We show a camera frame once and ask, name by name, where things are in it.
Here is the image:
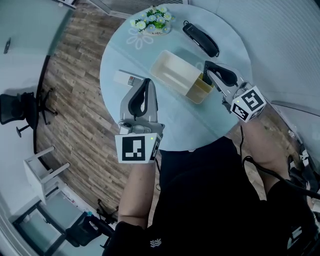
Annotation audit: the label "white stool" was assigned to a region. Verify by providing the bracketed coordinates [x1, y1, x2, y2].
[23, 146, 71, 206]

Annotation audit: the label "grey window blind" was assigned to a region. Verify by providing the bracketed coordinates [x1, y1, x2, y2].
[92, 0, 188, 20]

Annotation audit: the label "frosted glass door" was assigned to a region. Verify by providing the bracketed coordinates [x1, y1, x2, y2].
[0, 0, 76, 59]

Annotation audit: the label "person's black shirt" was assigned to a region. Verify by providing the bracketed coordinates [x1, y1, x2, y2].
[102, 136, 320, 256]

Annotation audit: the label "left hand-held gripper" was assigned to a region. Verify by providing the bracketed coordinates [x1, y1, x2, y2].
[114, 77, 166, 165]

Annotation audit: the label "black remote control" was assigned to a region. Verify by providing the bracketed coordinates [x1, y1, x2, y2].
[201, 60, 213, 85]

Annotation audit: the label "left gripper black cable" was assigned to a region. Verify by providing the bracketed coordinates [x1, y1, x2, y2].
[154, 158, 163, 191]

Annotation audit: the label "black corded telephone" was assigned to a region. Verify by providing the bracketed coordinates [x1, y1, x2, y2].
[182, 20, 220, 58]

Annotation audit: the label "light blue tablecloth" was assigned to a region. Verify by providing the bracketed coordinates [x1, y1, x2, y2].
[99, 3, 253, 152]

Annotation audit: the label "artificial flowers in pot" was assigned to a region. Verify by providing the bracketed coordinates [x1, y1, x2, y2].
[129, 5, 176, 36]

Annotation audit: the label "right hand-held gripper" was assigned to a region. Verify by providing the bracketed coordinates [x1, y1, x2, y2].
[208, 62, 267, 124]

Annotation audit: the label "white remote with red button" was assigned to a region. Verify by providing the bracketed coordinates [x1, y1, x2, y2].
[112, 69, 146, 87]

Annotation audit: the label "black office chair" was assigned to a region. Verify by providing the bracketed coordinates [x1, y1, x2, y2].
[0, 87, 59, 138]
[65, 198, 118, 250]

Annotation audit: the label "cream plastic organizer box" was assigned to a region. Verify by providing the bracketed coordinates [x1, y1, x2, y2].
[149, 49, 215, 105]

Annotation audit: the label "person's left forearm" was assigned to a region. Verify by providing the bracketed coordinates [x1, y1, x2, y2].
[117, 162, 157, 230]

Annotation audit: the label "person's right forearm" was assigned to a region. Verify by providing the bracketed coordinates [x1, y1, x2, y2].
[241, 119, 292, 198]

